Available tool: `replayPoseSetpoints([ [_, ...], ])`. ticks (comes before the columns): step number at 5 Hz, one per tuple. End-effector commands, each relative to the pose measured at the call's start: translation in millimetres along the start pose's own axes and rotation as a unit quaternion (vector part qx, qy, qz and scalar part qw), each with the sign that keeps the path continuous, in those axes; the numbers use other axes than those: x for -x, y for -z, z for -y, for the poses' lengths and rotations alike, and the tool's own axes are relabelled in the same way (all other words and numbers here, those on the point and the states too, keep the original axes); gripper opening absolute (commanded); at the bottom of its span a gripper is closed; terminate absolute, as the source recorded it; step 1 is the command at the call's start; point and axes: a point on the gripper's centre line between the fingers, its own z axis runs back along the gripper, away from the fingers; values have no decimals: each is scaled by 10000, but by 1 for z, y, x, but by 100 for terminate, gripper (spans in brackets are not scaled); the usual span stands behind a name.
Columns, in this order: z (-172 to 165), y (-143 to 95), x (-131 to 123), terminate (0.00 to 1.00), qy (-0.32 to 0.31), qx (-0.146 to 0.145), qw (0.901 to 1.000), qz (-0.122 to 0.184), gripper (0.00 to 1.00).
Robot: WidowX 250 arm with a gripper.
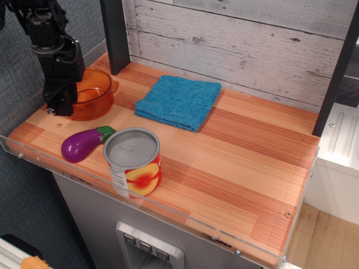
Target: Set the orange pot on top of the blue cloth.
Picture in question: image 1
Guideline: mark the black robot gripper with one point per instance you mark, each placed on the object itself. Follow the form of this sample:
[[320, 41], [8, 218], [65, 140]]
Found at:
[[60, 56]]

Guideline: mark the orange transparent measuring cup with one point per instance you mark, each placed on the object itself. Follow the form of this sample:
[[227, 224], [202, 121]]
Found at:
[[95, 95]]

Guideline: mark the blue folded cloth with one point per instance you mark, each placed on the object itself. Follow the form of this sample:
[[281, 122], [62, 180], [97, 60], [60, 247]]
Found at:
[[179, 102]]

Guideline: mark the purple toy eggplant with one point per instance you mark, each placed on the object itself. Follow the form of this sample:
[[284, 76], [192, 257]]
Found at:
[[77, 147]]

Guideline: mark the clear acrylic edge guard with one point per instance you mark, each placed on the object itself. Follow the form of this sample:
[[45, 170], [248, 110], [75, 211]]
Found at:
[[243, 199]]

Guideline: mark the red peach can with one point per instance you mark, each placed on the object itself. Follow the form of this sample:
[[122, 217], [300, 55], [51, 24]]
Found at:
[[133, 157]]

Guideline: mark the grey cabinet front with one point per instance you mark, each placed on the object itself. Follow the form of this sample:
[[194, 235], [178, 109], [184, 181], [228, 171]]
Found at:
[[97, 216]]

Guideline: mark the silver dispenser panel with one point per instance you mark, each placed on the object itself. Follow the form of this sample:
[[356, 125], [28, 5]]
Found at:
[[148, 248]]

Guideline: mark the white ridged appliance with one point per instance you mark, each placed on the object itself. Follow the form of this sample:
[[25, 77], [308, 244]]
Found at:
[[333, 183]]

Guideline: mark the dark vertical post left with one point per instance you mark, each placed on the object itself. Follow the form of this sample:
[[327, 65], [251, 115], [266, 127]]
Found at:
[[115, 34]]

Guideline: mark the dark vertical post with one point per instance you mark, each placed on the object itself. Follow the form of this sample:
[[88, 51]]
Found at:
[[338, 74], [115, 34]]

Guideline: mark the dark vertical post right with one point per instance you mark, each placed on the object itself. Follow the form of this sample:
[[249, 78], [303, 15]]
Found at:
[[338, 74]]

